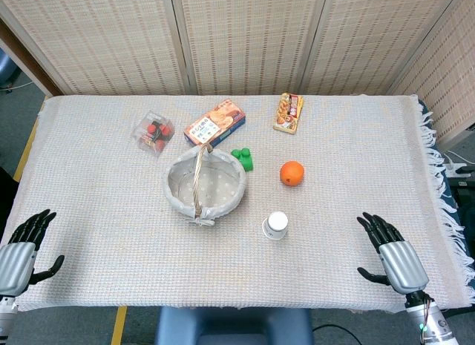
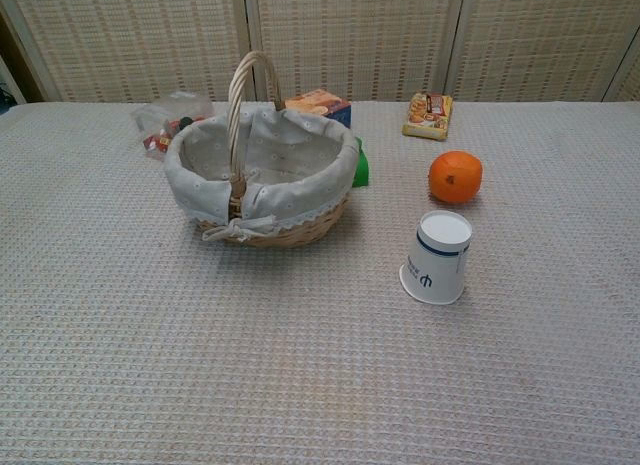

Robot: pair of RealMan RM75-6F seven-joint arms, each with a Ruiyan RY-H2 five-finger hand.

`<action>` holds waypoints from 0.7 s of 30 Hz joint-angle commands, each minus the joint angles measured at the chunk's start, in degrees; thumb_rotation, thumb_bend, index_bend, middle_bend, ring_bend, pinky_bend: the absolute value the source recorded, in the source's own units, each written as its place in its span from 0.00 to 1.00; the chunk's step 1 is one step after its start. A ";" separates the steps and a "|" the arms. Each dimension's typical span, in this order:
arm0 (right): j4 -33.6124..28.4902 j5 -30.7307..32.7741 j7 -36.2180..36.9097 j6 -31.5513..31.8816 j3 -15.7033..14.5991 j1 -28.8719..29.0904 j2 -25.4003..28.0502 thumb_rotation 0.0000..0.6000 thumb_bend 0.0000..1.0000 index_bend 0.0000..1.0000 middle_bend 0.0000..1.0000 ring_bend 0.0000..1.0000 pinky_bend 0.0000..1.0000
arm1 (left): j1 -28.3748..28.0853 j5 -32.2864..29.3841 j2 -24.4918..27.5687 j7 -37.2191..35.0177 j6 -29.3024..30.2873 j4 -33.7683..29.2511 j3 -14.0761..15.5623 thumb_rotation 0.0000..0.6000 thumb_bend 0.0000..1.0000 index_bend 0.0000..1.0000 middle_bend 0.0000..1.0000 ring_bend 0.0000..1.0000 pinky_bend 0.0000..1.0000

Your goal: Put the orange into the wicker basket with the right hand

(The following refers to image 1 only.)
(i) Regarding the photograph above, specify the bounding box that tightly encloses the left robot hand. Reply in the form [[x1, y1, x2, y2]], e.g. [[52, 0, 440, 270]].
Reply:
[[0, 208, 65, 298]]

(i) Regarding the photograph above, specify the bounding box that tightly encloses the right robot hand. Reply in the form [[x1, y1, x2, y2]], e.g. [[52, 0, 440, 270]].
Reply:
[[356, 211, 429, 295]]

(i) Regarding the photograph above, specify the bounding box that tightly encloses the orange fruit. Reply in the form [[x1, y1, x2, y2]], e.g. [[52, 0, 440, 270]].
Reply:
[[279, 160, 306, 187]]

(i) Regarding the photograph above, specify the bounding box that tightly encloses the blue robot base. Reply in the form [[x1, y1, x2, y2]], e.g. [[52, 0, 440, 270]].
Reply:
[[154, 306, 315, 345]]

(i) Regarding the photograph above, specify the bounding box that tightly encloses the grey fabric basket with handle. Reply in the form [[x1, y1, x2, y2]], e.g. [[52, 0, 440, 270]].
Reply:
[[162, 144, 248, 227]]

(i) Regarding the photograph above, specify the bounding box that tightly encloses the white power strip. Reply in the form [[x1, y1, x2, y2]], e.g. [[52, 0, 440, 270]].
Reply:
[[444, 157, 468, 178]]

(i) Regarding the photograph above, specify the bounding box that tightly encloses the white paper cup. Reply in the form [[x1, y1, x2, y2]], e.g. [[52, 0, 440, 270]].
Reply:
[[262, 211, 289, 241]]

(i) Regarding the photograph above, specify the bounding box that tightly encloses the woven tablecloth with fringe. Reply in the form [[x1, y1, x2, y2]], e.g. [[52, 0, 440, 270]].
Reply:
[[1, 93, 473, 313]]

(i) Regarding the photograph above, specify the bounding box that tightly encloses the clear box of red items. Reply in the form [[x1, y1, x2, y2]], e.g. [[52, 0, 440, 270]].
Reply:
[[133, 110, 176, 160]]

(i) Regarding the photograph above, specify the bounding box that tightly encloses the blue chair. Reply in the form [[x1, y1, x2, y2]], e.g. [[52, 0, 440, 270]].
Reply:
[[0, 47, 19, 92]]

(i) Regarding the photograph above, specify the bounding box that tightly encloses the yellow red snack package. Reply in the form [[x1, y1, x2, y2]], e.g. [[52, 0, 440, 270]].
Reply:
[[273, 93, 304, 135]]

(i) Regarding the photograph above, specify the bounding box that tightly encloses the green toy block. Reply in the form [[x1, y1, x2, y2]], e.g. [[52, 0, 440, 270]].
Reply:
[[230, 147, 256, 173]]

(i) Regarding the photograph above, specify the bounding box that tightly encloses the orange and blue biscuit box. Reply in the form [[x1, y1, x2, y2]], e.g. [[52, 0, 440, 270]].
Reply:
[[183, 99, 247, 148]]

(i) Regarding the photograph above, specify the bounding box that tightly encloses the woven folding screen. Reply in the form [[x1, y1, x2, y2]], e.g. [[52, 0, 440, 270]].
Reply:
[[0, 0, 475, 145]]

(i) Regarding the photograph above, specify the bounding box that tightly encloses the black cable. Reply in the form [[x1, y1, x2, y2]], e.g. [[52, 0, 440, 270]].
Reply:
[[311, 324, 361, 345]]

